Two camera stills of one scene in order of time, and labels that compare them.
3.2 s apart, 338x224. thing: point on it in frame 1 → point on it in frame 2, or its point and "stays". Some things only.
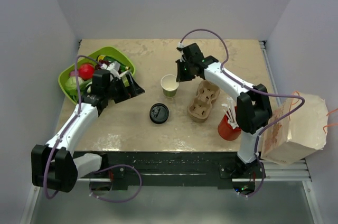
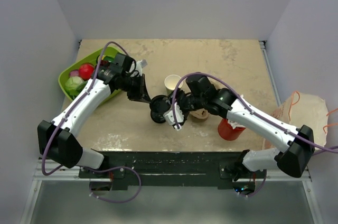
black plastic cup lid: (159, 113) → (158, 104)
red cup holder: (226, 131) stays
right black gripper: (181, 77) → (179, 94)
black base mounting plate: (207, 170) stays
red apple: (86, 71) stays
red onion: (73, 73) stays
